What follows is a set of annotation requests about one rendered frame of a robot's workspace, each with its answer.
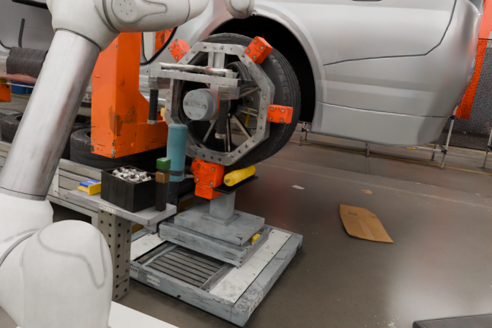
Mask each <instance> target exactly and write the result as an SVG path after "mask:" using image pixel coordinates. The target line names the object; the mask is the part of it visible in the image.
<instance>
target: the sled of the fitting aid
mask: <svg viewBox="0 0 492 328"><path fill-rule="evenodd" d="M174 217H175V216H174ZM174 217H170V218H169V219H168V220H166V221H164V222H162V223H161V224H159V233H158V237H159V238H162V239H165V240H168V241H169V242H173V243H176V244H178V245H181V246H183V247H187V248H190V249H191V250H195V251H197V252H199V253H203V254H205V255H208V256H211V257H213V258H217V259H219V260H221V261H224V262H227V263H230V264H233V265H235V266H238V267H242V266H243V265H244V264H245V262H246V261H247V260H248V259H249V258H250V257H251V256H252V255H253V254H254V253H255V252H256V251H257V250H258V249H259V248H260V247H261V246H262V245H263V244H264V243H265V242H266V241H267V240H268V239H269V229H270V227H269V226H265V225H264V226H262V227H261V228H260V229H259V230H258V231H257V232H256V233H254V235H252V236H251V238H249V239H248V240H247V241H246V242H245V243H244V244H243V245H242V246H238V245H235V244H232V243H230V242H226V241H223V240H221V239H217V238H214V237H212V236H208V235H206V234H202V233H200V232H197V231H194V230H191V229H189V228H185V227H182V226H180V225H176V224H174Z"/></svg>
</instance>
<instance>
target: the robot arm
mask: <svg viewBox="0 0 492 328"><path fill-rule="evenodd" d="M224 2H225V5H226V6H227V11H229V13H230V14H231V15H232V16H234V17H235V18H238V19H245V18H249V17H253V16H254V17H255V16H256V12H257V10H254V6H255V0H224ZM46 3H47V5H48V9H49V11H50V12H51V14H52V26H53V31H54V32H55V36H54V38H53V41H52V43H51V46H50V48H49V51H48V54H47V56H46V58H45V61H44V64H43V66H42V69H41V71H40V74H39V76H38V79H37V82H36V83H35V86H34V89H33V91H32V93H31V96H30V98H29V102H28V104H27V106H26V110H25V111H24V114H23V117H22V119H21V121H20V124H19V126H18V129H17V132H16V134H15V137H14V139H13V141H12V144H11V147H10V150H9V152H8V154H7V157H6V160H5V161H4V164H3V167H2V169H1V172H0V307H2V308H3V309H4V310H5V311H6V313H7V314H8V315H9V316H10V317H11V318H12V319H13V320H14V322H15V323H16V324H17V325H18V326H19V327H22V328H112V327H110V326H108V321H109V315H110V311H111V301H112V291H113V266H112V260H111V253H110V250H109V247H108V244H107V242H106V240H105V238H104V236H103V235H102V233H101V232H100V231H99V230H98V229H97V228H95V227H94V226H92V225H90V224H89V223H86V222H83V221H80V220H64V221H60V222H56V223H53V209H52V206H51V204H50V202H49V200H47V199H46V197H47V194H48V191H49V189H50V186H51V183H52V181H53V178H54V175H55V173H56V169H57V167H58V164H59V161H60V159H61V157H62V153H63V151H64V148H65V145H66V143H67V139H68V137H69V135H70V131H71V129H72V126H73V124H74V121H75V117H76V116H77V113H78V110H79V108H80V105H81V102H82V99H83V96H84V94H85V91H86V88H87V86H88V83H89V80H90V77H91V76H92V72H93V69H94V66H95V64H96V62H97V58H98V56H99V54H100V52H103V51H104V50H105V49H107V48H108V46H109V45H110V44H111V43H112V42H113V41H114V40H115V39H116V38H117V37H118V36H119V35H120V33H121V32H125V33H138V32H153V31H165V30H169V29H172V28H174V27H177V26H181V25H182V24H184V23H186V22H188V21H189V20H191V19H194V18H196V17H198V16H199V15H200V14H202V13H203V12H204V10H205V9H206V8H207V6H208V3H209V0H46Z"/></svg>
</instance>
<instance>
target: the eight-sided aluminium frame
mask: <svg viewBox="0 0 492 328"><path fill-rule="evenodd" d="M246 49H247V47H245V46H242V45H228V44H219V43H209V42H197V43H196V44H195V45H193V47H192V48H191V49H190V50H189V51H188V52H187V53H186V54H185V55H184V56H183V57H182V58H181V59H180V60H179V61H178V62H177V64H188V65H194V64H195V63H196V62H197V61H198V60H199V59H200V58H201V57H202V56H203V55H204V54H205V53H209V52H210V51H214V52H215V53H220V52H224V53H226V54H229V55H237V56H238V57H239V59H240V60H241V61H242V63H243V64H245V65H246V66H247V68H248V69H249V72H250V74H251V75H252V77H253V78H254V80H255V81H256V83H257V84H258V85H259V87H260V88H261V98H260V104H259V110H258V122H257V128H256V134H255V135H253V136H252V137H251V138H249V139H248V140H247V141H245V142H244V143H243V144H242V145H241V146H239V147H238V148H237V149H235V150H234V151H232V153H230V154H226V153H222V152H216V151H212V150H209V149H203V148H200V147H198V146H197V145H196V143H195V141H194V140H193V139H192V137H191V136H190V134H189V132H188V131H187V150H186V154H187V156H189V157H192V158H193V157H197V158H198V159H201V160H207V161H210V162H213V163H219V164H222V165H232V164H234V163H235V162H236V161H239V159H241V158H242V157H244V156H245V155H246V154H247V153H248V152H250V151H251V150H252V149H254V148H255V147H257V145H259V144H260V143H261V142H263V141H265V140H266V139H267V138H268V137H269V132H270V130H269V129H270V124H271V122H268V121H267V111H268V105H273V100H274V94H275V86H274V84H273V83H272V81H271V80H270V79H269V77H268V76H267V74H266V73H265V72H264V71H263V69H262V68H261V66H260V65H259V64H258V63H254V62H253V61H252V60H251V59H250V58H249V56H248V55H246V54H245V50H246ZM180 83H181V80H179V79H173V78H171V84H170V89H166V93H165V113H164V120H165V121H166V124H168V125H170V124H182V122H181V120H180V119H179V117H178V112H179V93H180Z"/></svg>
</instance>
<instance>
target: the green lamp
mask: <svg viewBox="0 0 492 328"><path fill-rule="evenodd" d="M170 168H171V159H168V158H165V157H161V158H159V159H157V165H156V169H159V170H162V171H166V170H168V169H170Z"/></svg>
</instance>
